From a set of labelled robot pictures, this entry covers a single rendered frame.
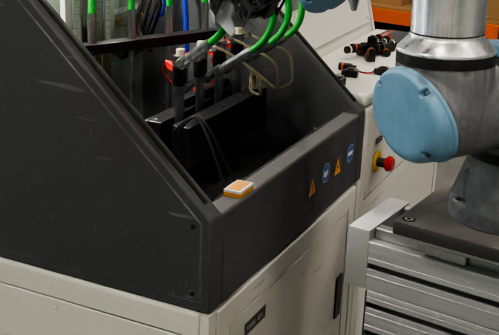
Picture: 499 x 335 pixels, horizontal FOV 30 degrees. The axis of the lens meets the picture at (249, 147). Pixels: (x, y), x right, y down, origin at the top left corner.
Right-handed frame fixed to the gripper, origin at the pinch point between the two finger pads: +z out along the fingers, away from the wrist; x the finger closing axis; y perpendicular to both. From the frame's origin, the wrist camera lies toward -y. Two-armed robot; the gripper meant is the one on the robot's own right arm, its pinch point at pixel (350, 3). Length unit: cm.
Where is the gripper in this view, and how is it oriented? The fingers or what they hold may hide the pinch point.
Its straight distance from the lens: 173.2
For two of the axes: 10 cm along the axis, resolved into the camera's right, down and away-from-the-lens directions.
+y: 9.0, 1.8, -4.1
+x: 4.4, -2.8, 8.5
